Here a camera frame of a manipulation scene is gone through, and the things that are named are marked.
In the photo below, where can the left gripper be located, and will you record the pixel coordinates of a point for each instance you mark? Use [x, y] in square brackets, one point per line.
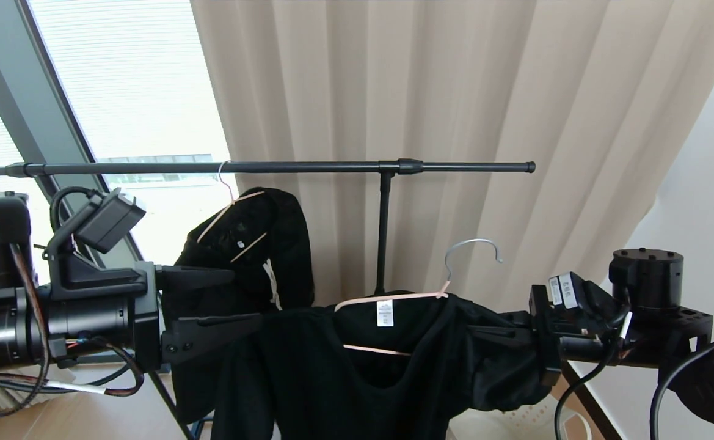
[94, 324]

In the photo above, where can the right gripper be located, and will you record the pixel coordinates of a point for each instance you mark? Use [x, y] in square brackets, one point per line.
[546, 336]

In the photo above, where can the pink clothes hanger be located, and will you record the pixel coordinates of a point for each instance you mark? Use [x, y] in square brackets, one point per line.
[250, 247]
[393, 297]

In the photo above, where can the black garment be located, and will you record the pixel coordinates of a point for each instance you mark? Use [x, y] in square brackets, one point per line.
[332, 385]
[289, 244]

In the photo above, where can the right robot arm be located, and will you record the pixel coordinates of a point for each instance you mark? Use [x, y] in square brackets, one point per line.
[647, 275]

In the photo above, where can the white laundry basket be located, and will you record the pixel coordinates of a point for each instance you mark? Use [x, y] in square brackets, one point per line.
[534, 421]

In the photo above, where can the black clothes rack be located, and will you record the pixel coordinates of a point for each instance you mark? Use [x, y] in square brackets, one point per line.
[332, 166]

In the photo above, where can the window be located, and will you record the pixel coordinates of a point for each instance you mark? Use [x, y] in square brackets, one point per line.
[27, 91]

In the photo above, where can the beige curtain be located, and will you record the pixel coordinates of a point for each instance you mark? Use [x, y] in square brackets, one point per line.
[454, 73]

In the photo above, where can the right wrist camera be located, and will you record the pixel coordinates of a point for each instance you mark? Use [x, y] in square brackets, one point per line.
[582, 299]

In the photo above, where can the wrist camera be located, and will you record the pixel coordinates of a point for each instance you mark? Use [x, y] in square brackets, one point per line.
[582, 299]
[109, 220]

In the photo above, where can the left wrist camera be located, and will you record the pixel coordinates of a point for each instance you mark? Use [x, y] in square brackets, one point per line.
[109, 220]

